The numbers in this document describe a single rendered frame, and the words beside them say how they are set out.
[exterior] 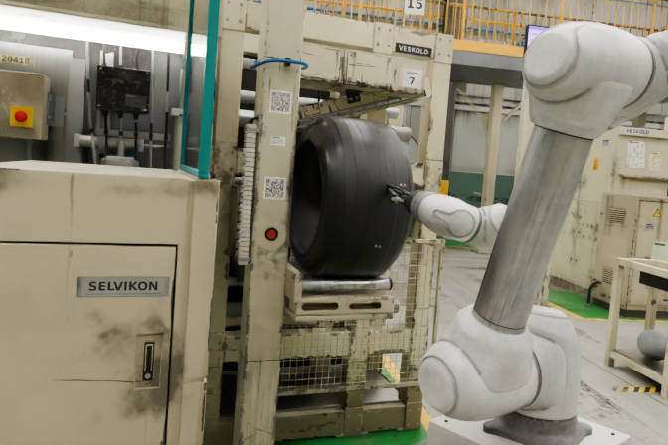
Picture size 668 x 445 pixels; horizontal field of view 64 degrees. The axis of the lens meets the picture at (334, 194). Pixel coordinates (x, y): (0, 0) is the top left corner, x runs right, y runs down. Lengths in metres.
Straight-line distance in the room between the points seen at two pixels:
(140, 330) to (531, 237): 0.70
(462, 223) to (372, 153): 0.53
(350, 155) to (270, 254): 0.44
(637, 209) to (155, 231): 5.58
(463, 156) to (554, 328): 10.96
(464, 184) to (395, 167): 10.30
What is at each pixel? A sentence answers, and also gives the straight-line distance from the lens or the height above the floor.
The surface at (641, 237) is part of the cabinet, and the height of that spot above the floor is 0.82.
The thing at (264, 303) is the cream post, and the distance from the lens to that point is 1.89.
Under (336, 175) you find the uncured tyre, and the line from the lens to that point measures 1.71.
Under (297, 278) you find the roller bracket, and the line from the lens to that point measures 1.78.
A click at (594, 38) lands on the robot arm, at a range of 0.93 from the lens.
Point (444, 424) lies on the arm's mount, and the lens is 1.33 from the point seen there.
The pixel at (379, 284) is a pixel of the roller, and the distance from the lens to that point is 1.92.
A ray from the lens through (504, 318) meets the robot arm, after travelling 1.05.
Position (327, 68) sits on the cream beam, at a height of 1.69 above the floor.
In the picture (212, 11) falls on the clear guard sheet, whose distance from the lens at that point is 1.01.
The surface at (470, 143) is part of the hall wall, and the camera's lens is 12.18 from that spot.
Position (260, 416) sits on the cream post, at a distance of 2.03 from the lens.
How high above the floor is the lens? 1.31
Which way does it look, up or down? 3 degrees down
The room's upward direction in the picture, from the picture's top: 4 degrees clockwise
